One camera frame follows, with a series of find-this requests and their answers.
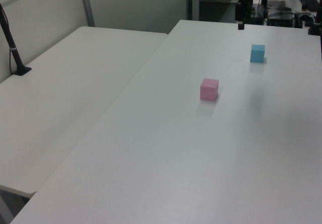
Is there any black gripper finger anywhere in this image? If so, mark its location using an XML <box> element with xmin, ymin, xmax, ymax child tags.
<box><xmin>236</xmin><ymin>3</ymin><xmax>246</xmax><ymax>31</ymax></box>
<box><xmin>243</xmin><ymin>3</ymin><xmax>253</xmax><ymax>25</ymax></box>

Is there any blue cube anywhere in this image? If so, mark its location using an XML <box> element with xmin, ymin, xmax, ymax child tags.
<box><xmin>250</xmin><ymin>44</ymin><xmax>266</xmax><ymax>63</ymax></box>

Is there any pink cube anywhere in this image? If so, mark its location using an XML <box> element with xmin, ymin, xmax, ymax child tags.
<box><xmin>200</xmin><ymin>78</ymin><xmax>219</xmax><ymax>101</ymax></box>

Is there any grey flat device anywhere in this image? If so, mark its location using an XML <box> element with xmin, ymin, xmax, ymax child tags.
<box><xmin>267</xmin><ymin>0</ymin><xmax>287</xmax><ymax>9</ymax></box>

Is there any black electronics box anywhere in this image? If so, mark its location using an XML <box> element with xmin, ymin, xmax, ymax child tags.
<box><xmin>266</xmin><ymin>12</ymin><xmax>295</xmax><ymax>28</ymax></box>

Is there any white side table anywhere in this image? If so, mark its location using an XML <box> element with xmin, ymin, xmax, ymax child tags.
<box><xmin>0</xmin><ymin>26</ymin><xmax>169</xmax><ymax>195</ymax></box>

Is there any black clamp mount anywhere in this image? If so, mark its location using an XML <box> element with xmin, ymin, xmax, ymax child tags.
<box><xmin>294</xmin><ymin>0</ymin><xmax>322</xmax><ymax>36</ymax></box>

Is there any grey metal partition post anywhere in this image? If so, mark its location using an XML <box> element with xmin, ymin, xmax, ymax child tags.
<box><xmin>78</xmin><ymin>0</ymin><xmax>96</xmax><ymax>27</ymax></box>

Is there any black camera stand pole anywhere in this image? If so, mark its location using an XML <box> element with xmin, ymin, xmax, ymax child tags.
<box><xmin>0</xmin><ymin>3</ymin><xmax>32</xmax><ymax>77</ymax></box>

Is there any black cable on stand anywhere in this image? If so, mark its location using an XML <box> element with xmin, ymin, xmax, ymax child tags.
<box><xmin>0</xmin><ymin>6</ymin><xmax>15</xmax><ymax>74</ymax></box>

